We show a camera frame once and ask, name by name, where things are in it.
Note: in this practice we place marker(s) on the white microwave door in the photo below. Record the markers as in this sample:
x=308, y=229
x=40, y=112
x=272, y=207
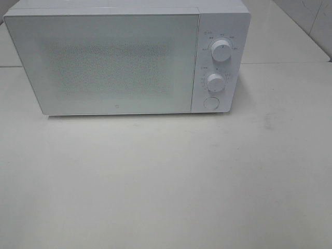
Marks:
x=89, y=65

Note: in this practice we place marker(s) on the round white door button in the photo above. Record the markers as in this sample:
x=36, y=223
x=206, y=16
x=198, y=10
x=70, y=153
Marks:
x=211, y=103

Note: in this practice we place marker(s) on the white microwave oven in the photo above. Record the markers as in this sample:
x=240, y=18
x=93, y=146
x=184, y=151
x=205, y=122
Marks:
x=217, y=19

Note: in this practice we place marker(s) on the white microwave knob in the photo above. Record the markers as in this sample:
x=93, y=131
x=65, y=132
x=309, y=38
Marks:
x=215, y=82
x=221, y=49

